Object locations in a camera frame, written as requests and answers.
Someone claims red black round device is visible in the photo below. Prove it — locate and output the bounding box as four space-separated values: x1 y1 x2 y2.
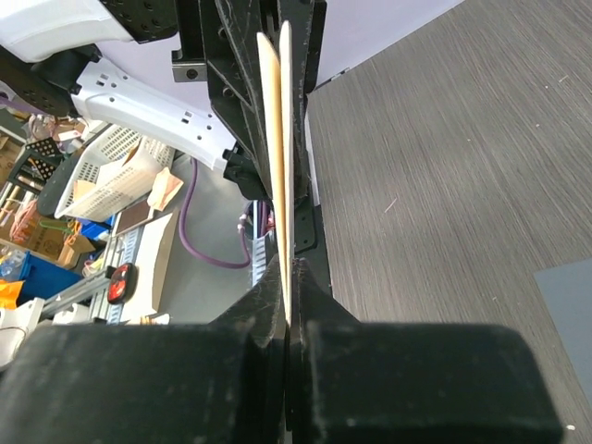
107 263 138 305

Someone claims blue plastic crate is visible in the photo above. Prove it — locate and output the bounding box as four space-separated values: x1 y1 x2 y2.
1 250 81 308

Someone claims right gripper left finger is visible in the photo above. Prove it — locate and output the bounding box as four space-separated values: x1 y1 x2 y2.
1 260 285 443

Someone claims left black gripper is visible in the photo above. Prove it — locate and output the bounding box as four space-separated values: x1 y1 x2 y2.
171 0 327 201

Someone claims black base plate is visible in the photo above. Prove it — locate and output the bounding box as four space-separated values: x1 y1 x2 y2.
294 193 333 296

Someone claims white perforated plastic basket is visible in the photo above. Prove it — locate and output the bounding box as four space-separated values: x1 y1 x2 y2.
55 125 175 222

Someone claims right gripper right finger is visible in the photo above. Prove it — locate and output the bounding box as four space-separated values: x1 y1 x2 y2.
289 260 563 443

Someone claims white slotted cable duct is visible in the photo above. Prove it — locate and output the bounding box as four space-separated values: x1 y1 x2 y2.
251 201 273 285

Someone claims cardboard box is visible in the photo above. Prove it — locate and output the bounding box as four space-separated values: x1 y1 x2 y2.
1 214 96 269

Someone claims beige letter paper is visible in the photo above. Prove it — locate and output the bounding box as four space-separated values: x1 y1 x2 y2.
256 20 294 325

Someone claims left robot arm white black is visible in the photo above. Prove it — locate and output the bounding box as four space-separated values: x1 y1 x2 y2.
1 1 327 202

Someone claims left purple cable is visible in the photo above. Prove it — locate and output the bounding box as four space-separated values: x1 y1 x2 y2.
178 156 274 270

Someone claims blue grey envelope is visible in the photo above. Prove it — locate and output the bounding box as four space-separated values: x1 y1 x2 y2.
535 258 591 402

